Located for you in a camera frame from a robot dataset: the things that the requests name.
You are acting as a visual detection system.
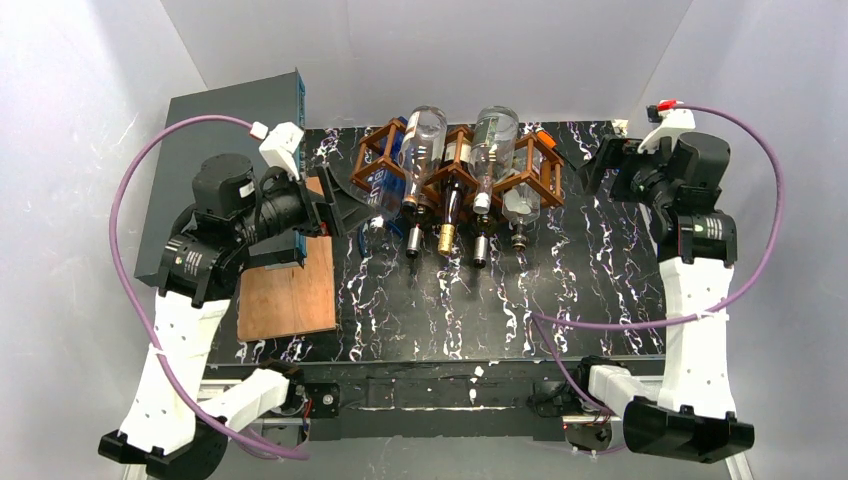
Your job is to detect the clear bottle black cap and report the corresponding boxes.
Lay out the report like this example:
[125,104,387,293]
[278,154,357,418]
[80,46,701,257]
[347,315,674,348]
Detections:
[398,105,447,214]

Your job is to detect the clear bottle white neck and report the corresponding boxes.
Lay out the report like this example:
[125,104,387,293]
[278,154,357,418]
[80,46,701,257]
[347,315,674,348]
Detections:
[470,105,519,215]

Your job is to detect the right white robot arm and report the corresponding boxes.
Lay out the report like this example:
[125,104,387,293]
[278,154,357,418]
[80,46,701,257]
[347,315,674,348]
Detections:
[578,132,755,464]

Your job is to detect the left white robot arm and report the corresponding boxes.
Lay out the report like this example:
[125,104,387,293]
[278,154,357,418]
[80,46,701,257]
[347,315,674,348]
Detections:
[98,154,374,479]

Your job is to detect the blue square glass bottle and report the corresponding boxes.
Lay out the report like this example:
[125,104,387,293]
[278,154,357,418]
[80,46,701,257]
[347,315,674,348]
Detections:
[351,117,406,225]

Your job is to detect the brown wooden wine rack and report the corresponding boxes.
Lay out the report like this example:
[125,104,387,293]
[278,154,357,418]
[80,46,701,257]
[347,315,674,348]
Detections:
[349,117,566,211]

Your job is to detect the dark bottle silver cap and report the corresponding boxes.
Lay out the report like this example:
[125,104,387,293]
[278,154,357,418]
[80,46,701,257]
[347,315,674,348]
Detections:
[402,201,433,259]

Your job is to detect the clear square bottle dark cap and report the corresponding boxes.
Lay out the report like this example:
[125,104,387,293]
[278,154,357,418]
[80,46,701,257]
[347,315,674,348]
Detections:
[500,147,541,252]

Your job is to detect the dark bottle gold cap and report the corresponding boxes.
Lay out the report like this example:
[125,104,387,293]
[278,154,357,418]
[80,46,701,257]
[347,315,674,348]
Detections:
[438,140,471,256]

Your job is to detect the dark bottle grey cap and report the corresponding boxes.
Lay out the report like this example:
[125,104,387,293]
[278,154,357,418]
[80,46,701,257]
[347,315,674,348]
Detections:
[472,213,497,269]

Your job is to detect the dark grey box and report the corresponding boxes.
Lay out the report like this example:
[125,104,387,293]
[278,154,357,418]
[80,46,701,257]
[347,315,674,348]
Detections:
[134,72,305,286]

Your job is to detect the brown wooden board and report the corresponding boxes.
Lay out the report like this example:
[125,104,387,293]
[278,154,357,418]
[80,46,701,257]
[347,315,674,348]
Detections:
[237,176,338,343]

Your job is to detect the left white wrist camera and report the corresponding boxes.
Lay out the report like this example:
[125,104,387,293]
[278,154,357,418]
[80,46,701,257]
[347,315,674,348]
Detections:
[249,122,304,181]

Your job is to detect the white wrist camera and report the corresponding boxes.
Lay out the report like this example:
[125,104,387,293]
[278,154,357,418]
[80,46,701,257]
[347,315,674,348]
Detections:
[249,122,304,181]
[637,99,696,154]

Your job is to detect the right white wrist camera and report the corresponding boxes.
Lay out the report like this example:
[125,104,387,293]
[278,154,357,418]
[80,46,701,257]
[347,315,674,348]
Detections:
[637,99,696,154]

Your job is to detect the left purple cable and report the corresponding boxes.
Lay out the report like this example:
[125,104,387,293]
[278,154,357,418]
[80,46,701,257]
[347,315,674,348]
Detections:
[109,114,311,462]

